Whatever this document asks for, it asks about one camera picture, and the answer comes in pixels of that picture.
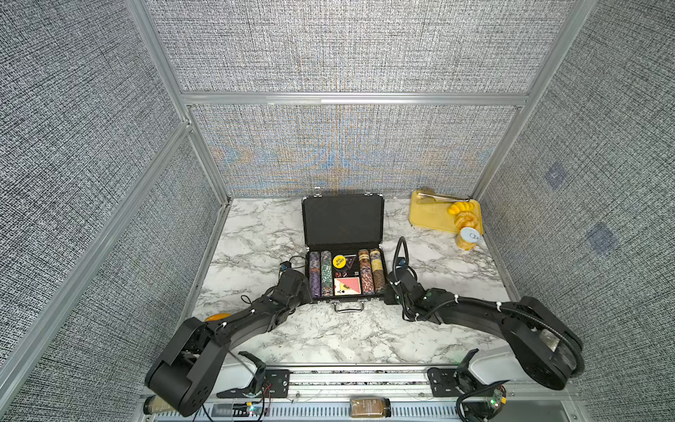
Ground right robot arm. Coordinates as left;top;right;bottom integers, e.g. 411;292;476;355
387;266;585;390

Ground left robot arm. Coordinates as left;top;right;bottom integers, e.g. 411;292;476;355
145;269;311;417

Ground red poker chip row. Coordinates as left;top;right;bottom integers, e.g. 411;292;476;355
359;249;375;295

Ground yellow brown poker chip row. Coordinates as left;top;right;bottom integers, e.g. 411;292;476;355
369;249;386;294

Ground purple poker chip row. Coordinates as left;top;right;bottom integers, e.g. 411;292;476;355
309;251;321;298

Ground green poker chip row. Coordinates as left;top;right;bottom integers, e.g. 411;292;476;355
320;251;333;297

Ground red playing card deck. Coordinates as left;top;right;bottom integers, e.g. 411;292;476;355
334;277;362;296

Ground yellow big blind button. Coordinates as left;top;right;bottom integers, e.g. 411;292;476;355
332;255;346;269

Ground yellow labelled can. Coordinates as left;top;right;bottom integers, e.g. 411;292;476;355
455;227;482;251

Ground yellow plastic tray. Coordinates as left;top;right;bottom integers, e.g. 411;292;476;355
409;189;484;235

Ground orange round object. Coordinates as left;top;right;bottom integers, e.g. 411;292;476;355
205;313;230;322

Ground metal tongs on tray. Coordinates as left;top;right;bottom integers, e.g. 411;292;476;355
415;192;469;204

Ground clear bottle lower left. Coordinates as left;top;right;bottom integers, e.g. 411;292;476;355
142;396;174;415

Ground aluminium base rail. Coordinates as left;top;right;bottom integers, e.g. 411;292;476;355
139;363;586;422

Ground brown bottle on rail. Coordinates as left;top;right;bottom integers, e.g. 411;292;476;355
350;397;392;418

